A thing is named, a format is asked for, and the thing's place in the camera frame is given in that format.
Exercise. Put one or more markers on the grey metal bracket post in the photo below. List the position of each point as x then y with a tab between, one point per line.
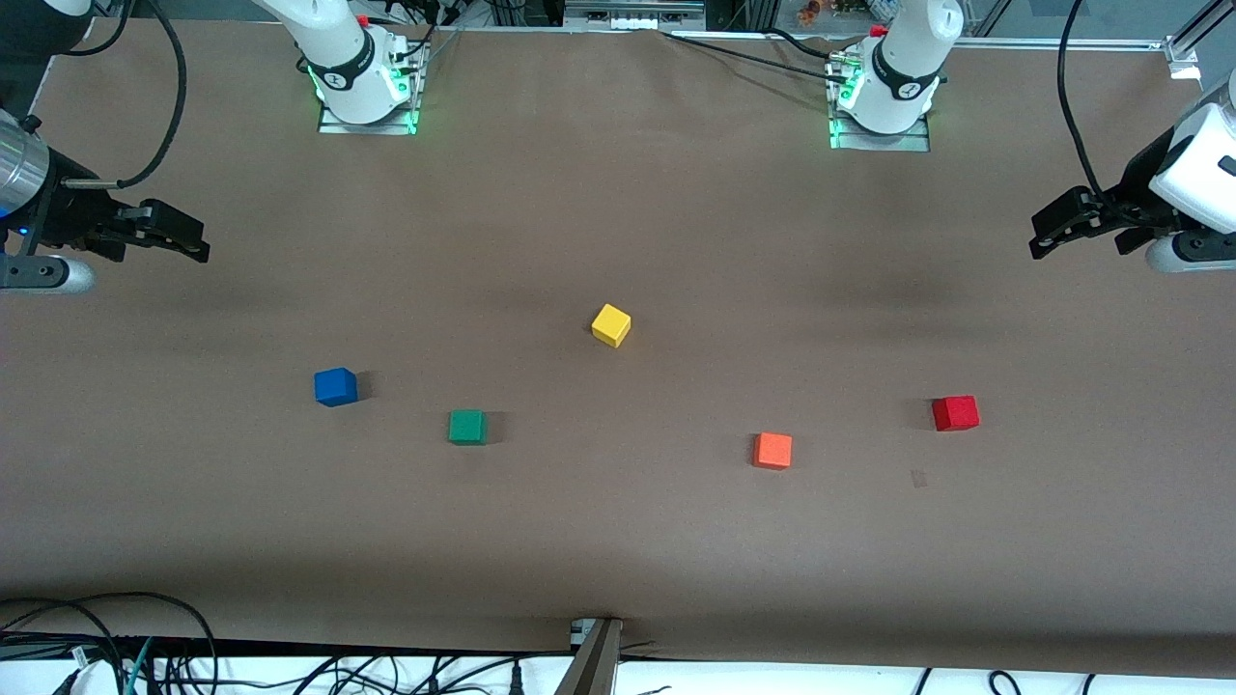
591	666

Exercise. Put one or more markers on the aluminium frame profile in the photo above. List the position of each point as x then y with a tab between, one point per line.
1183	58

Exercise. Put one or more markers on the aluminium table edge rail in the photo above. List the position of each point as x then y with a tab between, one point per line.
1062	42

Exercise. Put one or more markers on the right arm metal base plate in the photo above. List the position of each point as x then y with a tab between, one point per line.
372	128

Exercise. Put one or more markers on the red wooden block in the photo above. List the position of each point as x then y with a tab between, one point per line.
956	413

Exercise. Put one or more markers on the yellow wooden block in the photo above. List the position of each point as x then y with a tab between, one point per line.
610	324

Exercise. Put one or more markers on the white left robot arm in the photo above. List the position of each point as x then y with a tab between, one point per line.
903	68

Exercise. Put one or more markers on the grey power strip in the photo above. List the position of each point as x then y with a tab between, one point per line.
632	19

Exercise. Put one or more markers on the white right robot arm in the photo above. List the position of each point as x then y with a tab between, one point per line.
338	58

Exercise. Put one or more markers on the blue wooden block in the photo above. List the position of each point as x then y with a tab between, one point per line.
334	387

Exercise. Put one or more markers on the orange wooden block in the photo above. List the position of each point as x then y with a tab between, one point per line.
772	450

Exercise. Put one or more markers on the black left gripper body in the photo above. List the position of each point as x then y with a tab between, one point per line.
1132	196

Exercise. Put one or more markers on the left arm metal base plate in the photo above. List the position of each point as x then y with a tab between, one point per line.
884	143

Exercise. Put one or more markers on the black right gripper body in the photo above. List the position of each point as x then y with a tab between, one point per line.
64	213

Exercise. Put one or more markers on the green wooden block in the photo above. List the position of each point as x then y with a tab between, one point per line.
467	427

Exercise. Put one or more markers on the brown table cover sheet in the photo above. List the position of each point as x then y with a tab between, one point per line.
618	193

